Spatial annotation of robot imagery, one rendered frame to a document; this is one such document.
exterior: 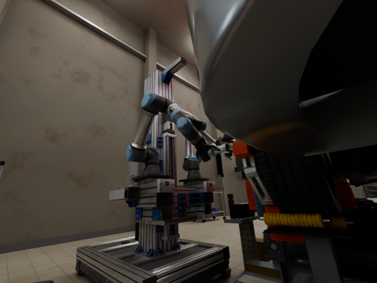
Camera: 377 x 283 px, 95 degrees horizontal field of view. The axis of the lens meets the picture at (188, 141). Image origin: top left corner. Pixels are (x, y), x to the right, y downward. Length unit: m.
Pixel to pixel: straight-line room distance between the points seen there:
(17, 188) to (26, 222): 0.59
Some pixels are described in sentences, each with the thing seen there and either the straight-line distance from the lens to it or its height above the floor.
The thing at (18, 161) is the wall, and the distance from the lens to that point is 4.29.
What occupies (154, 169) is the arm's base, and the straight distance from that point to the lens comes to 1.37.
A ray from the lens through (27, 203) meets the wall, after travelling 4.22.
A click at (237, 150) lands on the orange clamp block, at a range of 0.87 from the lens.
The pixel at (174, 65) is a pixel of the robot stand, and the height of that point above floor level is 1.98.
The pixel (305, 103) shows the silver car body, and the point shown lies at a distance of 0.68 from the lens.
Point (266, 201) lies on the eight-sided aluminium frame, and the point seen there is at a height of 0.60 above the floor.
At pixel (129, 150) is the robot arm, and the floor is 0.99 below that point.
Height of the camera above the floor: 0.62
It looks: 19 degrees up
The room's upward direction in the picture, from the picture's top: 3 degrees counter-clockwise
